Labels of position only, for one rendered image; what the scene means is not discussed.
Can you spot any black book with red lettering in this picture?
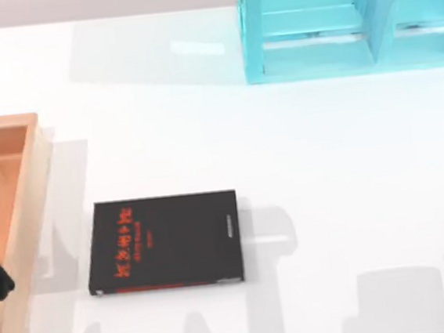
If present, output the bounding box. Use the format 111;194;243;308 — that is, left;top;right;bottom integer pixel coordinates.
80;189;246;299

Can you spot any light blue rack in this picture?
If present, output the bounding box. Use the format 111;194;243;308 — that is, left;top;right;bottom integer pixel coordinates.
236;0;444;86

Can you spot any shallow salmon-coloured box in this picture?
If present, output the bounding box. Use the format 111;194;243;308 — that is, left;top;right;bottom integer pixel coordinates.
0;112;60;333

